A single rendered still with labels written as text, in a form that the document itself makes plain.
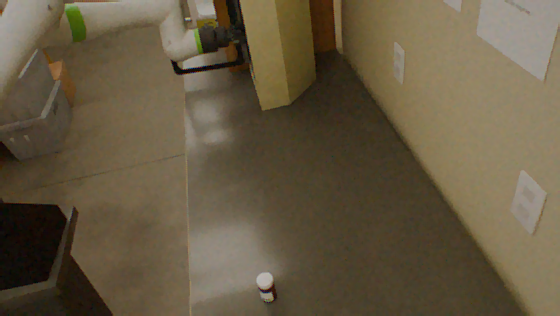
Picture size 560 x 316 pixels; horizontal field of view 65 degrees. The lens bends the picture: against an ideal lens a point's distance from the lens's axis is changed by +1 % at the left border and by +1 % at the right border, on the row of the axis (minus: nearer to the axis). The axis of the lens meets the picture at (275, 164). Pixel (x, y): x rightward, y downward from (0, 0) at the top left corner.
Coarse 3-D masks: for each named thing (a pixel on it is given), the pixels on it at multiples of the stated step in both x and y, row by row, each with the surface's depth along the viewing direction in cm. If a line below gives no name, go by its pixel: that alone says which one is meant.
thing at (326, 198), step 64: (320, 64) 188; (192, 128) 164; (256, 128) 158; (320, 128) 152; (384, 128) 147; (192, 192) 137; (256, 192) 132; (320, 192) 128; (384, 192) 124; (192, 256) 117; (256, 256) 113; (320, 256) 110; (384, 256) 108; (448, 256) 105
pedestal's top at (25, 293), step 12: (72, 216) 138; (72, 228) 135; (72, 240) 133; (60, 252) 125; (60, 264) 122; (60, 276) 120; (12, 288) 118; (24, 288) 117; (36, 288) 116; (48, 288) 116; (60, 288) 118; (0, 300) 115; (12, 300) 116; (24, 300) 117; (36, 300) 118
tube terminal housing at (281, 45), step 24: (240, 0) 140; (264, 0) 141; (288, 0) 148; (264, 24) 146; (288, 24) 152; (264, 48) 151; (288, 48) 156; (312, 48) 169; (264, 72) 157; (288, 72) 160; (312, 72) 174; (264, 96) 163; (288, 96) 165
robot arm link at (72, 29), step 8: (72, 8) 134; (64, 16) 132; (72, 16) 134; (80, 16) 135; (64, 24) 132; (72, 24) 134; (80, 24) 135; (56, 32) 131; (64, 32) 133; (72, 32) 135; (80, 32) 136; (48, 40) 131; (56, 40) 133; (64, 40) 135; (72, 40) 137; (80, 40) 139; (40, 48) 134; (48, 48) 136
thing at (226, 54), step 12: (192, 0) 169; (204, 0) 169; (216, 0) 170; (192, 12) 172; (204, 12) 172; (216, 12) 172; (192, 24) 175; (204, 24) 175; (216, 24) 175; (228, 24) 176; (228, 48) 182; (192, 60) 185; (204, 60) 185; (216, 60) 185; (228, 60) 186
